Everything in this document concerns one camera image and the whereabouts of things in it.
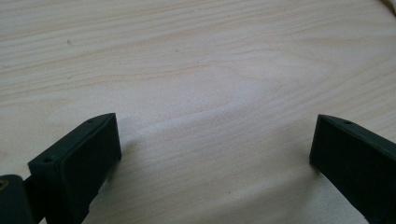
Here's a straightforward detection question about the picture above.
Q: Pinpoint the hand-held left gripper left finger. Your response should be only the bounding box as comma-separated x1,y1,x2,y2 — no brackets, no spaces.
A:
27,112,123,224

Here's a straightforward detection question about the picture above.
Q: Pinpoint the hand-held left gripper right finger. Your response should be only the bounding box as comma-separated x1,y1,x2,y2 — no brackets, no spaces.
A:
308,113,396,224

